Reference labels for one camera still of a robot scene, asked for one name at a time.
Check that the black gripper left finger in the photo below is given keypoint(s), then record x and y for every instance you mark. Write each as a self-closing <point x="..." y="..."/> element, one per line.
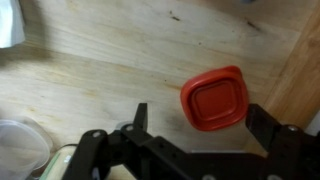
<point x="144" y="156"/>

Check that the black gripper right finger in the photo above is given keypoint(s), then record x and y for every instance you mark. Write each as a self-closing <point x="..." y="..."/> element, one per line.
<point x="292" y="154"/>

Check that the red plastic lid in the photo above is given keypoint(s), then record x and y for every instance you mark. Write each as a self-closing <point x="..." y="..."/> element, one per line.
<point x="215" y="99"/>

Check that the upside down clear container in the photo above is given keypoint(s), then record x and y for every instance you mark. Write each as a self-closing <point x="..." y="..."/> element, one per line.
<point x="24" y="147"/>

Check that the wooden tray box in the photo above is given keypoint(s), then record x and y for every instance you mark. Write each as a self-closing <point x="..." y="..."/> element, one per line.
<point x="286" y="65"/>

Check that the white tissue box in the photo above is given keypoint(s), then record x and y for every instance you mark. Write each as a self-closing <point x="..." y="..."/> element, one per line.
<point x="11" y="24"/>

